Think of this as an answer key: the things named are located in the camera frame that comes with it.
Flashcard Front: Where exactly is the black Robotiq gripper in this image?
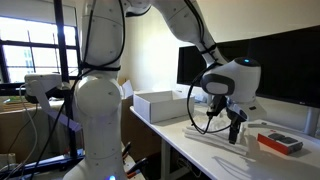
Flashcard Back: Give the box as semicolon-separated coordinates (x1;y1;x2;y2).
228;105;248;145

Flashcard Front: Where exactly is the red box with dark top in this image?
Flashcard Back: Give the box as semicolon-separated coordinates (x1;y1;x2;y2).
257;130;304;156

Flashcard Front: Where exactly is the white cardboard box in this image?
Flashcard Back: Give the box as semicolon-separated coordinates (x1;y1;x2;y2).
133;89;196;125

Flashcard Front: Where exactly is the brown cardboard box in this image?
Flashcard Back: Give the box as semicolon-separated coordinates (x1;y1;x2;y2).
119;79;163;163

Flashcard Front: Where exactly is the white monitor stand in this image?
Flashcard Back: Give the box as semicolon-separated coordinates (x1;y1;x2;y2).
248;106;320;137

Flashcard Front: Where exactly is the white table leg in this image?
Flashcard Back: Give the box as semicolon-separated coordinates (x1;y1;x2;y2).
160;139;172;180

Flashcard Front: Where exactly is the black computer monitor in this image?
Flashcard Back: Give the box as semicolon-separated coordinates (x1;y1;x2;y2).
248;24;320;109
176;39;252;88

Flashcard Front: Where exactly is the red black hand tool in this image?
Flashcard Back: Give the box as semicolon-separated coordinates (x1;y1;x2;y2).
121;141;149;179

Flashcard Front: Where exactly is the black vertical pole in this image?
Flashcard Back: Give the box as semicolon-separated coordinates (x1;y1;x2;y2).
53;0;78;159

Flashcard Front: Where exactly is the black framed window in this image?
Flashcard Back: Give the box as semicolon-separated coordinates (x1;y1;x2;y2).
0;14;83;86

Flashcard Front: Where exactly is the brown wooden cabinet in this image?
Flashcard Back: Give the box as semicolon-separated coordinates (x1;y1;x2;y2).
0;96;79;161

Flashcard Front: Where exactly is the green book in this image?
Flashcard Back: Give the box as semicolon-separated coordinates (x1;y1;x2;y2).
2;95;29;105

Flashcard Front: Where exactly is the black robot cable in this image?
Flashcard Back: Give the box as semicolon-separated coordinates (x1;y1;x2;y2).
28;0;234;180

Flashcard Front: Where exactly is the black cable strap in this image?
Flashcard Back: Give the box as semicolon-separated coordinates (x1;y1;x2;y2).
199;43;218;56
78;61;122;72

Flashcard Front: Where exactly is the white device on bracket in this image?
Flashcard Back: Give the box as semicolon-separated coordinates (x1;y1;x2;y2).
23;73;84;134

